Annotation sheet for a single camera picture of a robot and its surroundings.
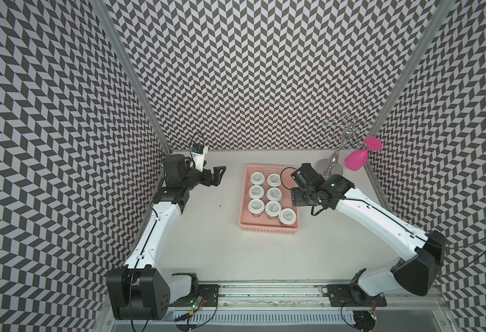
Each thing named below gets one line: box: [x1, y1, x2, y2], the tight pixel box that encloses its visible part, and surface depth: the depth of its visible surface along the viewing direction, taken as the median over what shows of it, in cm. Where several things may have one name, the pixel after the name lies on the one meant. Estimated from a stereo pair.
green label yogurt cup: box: [248, 184, 266, 199], surface depth 95 cm
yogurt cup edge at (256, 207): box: [247, 198, 266, 218], surface depth 90 cm
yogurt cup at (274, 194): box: [265, 187, 283, 202], surface depth 94 cm
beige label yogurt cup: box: [249, 171, 266, 186], surface depth 100 cm
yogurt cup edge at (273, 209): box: [264, 200, 282, 220], surface depth 90 cm
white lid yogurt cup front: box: [278, 207, 297, 227], surface depth 87 cm
